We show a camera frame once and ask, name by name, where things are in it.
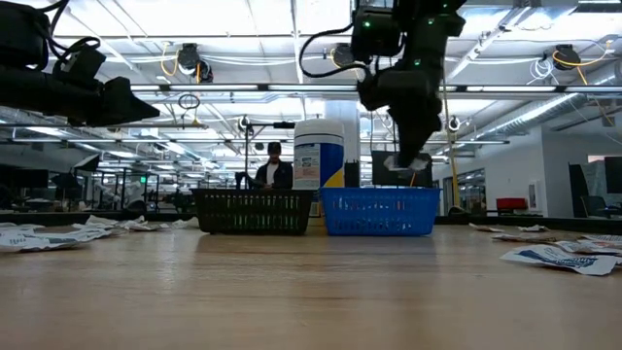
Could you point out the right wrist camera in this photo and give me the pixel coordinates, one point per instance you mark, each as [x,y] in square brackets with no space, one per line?
[373,94]

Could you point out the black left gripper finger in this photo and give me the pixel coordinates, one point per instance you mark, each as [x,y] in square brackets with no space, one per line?
[121,123]
[126,104]

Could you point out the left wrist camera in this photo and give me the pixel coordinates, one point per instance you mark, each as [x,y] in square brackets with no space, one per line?
[80,65]

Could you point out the disinfecting wipes canister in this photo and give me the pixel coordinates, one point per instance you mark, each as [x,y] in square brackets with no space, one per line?
[318,160]

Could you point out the black monitor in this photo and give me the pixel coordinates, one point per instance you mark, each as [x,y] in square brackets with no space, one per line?
[613,175]
[29,179]
[384,177]

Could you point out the black partition panel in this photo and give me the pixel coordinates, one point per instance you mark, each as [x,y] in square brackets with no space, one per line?
[578,189]
[352,175]

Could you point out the blue plastic basket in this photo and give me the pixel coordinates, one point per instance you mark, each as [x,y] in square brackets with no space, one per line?
[379,193]

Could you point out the black plastic basket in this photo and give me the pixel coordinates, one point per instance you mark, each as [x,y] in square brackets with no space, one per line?
[252,193]

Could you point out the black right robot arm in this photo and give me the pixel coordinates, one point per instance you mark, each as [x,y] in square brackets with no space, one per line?
[427,29]

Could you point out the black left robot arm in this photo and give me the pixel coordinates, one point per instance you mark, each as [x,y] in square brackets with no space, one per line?
[19,34]

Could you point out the black stand frame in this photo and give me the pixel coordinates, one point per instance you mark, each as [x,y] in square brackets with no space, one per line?
[284,125]

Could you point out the red storage bin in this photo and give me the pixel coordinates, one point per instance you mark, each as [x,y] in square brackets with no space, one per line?
[511,204]

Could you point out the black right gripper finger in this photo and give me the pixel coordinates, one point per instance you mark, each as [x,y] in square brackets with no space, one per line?
[413,133]

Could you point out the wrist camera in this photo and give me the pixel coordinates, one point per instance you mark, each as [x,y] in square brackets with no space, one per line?
[373,94]
[80,65]

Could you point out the person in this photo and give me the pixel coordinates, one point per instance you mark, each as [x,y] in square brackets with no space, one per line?
[274,177]

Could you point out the large white blue-print packet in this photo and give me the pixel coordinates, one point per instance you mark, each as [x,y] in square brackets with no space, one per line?
[48,240]
[559,260]

